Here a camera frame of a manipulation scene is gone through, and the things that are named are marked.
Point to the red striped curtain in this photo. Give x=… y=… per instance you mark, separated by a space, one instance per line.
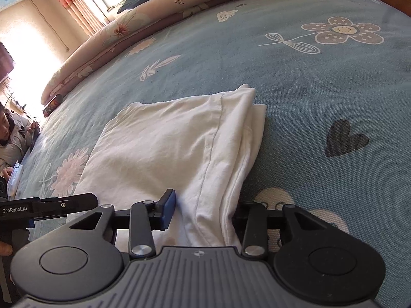
x=74 y=3

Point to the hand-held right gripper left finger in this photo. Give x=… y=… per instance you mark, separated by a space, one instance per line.
x=169 y=210

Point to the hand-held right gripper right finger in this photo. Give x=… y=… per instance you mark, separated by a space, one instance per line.
x=253 y=221

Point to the blue floral bed sheet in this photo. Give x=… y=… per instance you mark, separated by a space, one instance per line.
x=289 y=102

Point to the red chips can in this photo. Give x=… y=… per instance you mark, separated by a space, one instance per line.
x=52 y=106

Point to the white printed long-sleeve shirt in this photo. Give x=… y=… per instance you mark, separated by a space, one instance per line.
x=160 y=154

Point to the person's left hand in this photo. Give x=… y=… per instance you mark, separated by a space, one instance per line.
x=4 y=249

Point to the black television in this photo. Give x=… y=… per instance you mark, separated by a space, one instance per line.
x=5 y=62

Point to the pink floral folded quilt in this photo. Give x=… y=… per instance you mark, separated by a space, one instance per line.
x=144 y=25

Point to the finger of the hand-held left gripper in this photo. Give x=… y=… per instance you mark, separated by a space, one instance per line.
x=74 y=202

